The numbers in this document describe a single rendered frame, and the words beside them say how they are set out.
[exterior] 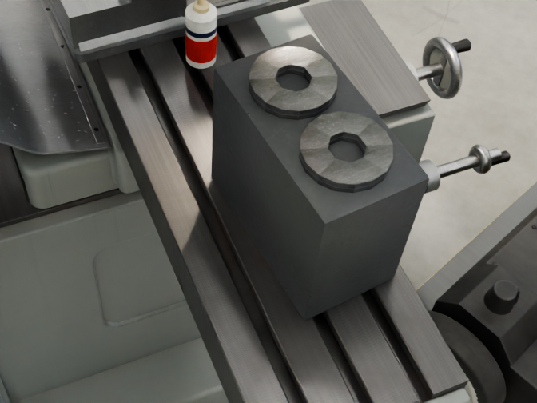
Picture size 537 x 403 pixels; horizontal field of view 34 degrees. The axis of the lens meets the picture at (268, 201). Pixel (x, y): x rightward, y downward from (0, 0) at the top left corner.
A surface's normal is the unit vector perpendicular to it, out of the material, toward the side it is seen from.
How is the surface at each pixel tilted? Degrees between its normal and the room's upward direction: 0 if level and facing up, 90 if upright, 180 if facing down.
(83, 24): 90
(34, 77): 16
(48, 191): 90
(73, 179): 90
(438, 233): 0
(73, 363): 90
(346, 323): 0
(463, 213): 0
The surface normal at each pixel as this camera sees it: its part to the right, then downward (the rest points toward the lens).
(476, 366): 0.33, -0.26
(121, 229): 0.40, 0.76
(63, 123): 0.32, -0.65
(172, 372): 0.07, -0.59
